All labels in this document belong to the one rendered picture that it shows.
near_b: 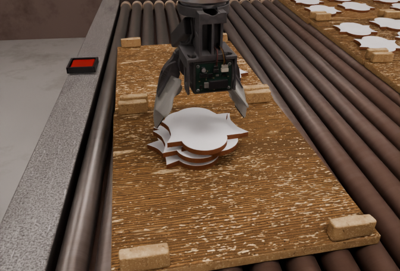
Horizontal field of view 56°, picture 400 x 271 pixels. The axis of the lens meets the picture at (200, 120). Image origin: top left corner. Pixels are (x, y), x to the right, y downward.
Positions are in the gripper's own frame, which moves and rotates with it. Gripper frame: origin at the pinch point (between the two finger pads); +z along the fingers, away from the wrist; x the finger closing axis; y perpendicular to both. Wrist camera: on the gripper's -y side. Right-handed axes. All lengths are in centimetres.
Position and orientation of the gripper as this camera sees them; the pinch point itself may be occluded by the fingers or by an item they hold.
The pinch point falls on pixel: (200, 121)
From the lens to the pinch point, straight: 63.8
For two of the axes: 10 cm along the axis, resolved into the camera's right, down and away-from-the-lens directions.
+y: 2.3, 4.9, -8.4
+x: 9.7, -1.2, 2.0
